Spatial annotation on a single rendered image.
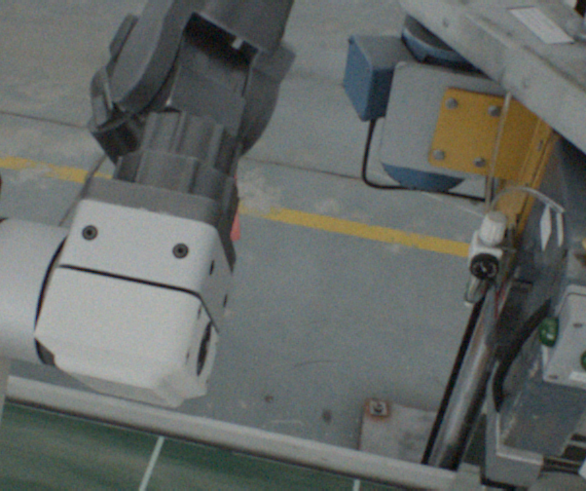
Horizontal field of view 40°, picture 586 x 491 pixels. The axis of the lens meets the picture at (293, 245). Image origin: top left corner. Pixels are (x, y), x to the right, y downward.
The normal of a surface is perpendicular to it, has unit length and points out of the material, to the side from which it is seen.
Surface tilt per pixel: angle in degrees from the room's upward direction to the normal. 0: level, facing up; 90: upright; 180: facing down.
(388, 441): 0
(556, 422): 90
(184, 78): 46
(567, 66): 0
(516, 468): 90
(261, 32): 76
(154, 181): 30
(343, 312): 0
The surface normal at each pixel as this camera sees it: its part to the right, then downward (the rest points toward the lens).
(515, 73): -0.88, 0.25
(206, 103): 0.57, -0.14
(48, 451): 0.08, -0.74
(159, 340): -0.02, -0.33
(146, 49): -0.80, -0.35
